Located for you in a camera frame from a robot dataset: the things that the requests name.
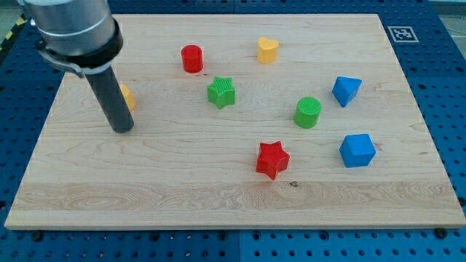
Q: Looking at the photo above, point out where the yellow hexagon block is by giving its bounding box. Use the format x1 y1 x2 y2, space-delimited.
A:
119 84 136 112

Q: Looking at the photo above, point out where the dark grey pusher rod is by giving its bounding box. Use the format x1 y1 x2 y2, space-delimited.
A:
85 67 134 133

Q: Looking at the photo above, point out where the white fiducial marker tag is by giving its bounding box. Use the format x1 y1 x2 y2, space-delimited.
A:
387 25 419 43

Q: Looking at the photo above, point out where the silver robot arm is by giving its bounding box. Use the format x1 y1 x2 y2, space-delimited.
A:
18 0 123 78

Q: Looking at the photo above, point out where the green cylinder block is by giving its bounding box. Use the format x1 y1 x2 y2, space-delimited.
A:
294 97 322 129

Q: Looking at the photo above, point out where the red star block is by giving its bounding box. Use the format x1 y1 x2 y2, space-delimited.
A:
256 141 290 180

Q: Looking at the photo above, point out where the yellow heart block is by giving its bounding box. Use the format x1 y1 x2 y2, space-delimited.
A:
256 36 280 64

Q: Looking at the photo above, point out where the red cylinder block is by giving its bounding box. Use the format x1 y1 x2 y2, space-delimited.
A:
181 45 204 74

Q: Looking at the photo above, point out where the blue cube block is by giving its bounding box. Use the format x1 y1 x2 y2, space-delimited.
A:
339 134 376 168

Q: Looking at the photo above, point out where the green star block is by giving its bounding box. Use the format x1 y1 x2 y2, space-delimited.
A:
207 76 236 109

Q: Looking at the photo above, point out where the blue triangle block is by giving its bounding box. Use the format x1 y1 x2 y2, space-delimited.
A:
332 76 363 108

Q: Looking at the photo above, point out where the wooden board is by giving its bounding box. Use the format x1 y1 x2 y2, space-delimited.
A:
5 14 465 231

